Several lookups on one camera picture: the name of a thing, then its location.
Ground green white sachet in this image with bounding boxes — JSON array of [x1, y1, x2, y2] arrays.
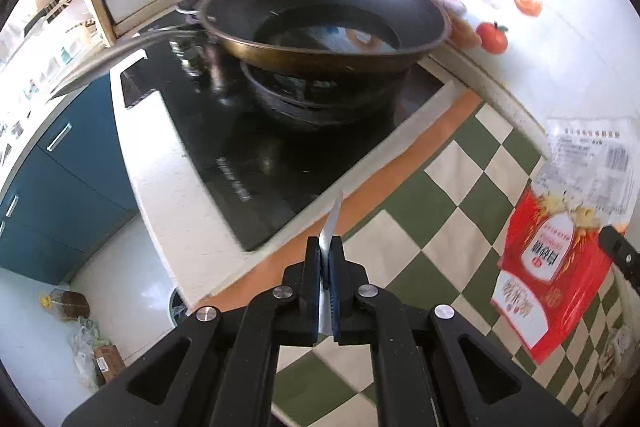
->
[[319, 192, 343, 336]]

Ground white round trash bin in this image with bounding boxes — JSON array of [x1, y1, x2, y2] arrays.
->
[[168, 288, 190, 327]]

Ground blue kitchen cabinets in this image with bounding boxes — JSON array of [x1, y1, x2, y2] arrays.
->
[[1, 76, 138, 284]]

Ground red white sugar bag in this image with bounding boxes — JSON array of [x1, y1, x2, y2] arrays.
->
[[491, 187, 611, 364]]

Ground clear printed plastic bag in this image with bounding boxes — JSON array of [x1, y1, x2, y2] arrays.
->
[[533, 118, 639, 232]]

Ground small cardboard box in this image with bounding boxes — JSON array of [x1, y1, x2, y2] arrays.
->
[[94, 345, 126, 383]]

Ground crumpled plastic bags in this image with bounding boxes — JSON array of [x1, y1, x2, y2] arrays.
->
[[68, 317, 111, 391]]

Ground cooking oil bottle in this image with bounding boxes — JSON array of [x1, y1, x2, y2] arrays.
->
[[38, 288, 90, 321]]

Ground black gas stove top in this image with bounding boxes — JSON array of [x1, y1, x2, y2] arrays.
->
[[120, 34, 442, 251]]

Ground black wok pan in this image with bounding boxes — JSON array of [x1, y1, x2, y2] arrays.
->
[[51, 0, 451, 98]]

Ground orange fruit wall sticker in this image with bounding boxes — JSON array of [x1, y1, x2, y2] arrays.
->
[[514, 0, 542, 17]]

